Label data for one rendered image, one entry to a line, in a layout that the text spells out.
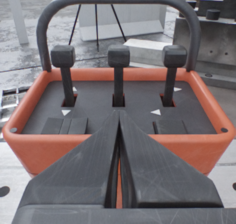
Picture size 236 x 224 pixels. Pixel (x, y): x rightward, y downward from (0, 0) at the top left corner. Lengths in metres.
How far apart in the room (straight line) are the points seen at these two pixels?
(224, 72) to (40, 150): 1.31
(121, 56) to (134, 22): 3.27
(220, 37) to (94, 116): 1.10
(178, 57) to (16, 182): 0.25
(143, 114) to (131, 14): 3.24
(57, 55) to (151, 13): 3.39
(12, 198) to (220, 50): 1.17
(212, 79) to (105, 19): 2.23
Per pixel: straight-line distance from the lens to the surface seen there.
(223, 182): 0.33
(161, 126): 0.20
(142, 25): 3.49
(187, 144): 0.18
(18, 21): 3.20
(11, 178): 0.34
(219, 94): 1.33
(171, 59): 0.22
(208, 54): 1.30
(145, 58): 1.45
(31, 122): 0.23
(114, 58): 0.21
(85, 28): 3.23
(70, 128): 0.20
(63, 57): 0.22
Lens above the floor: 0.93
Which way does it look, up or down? 34 degrees down
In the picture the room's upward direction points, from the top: straight up
